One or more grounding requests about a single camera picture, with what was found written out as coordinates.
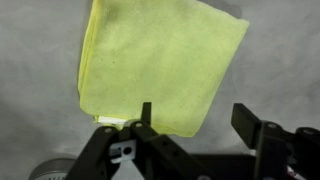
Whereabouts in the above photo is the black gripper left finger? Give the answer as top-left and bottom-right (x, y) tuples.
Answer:
(141, 102), (152, 125)

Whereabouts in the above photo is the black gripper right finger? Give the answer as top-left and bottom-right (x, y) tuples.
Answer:
(231, 103), (262, 149)

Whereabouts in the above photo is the yellow microfiber towel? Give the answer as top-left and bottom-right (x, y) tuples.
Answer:
(78, 0), (249, 137)

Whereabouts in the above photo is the round metal jar lid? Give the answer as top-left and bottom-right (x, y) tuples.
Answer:
(28, 158), (75, 180)

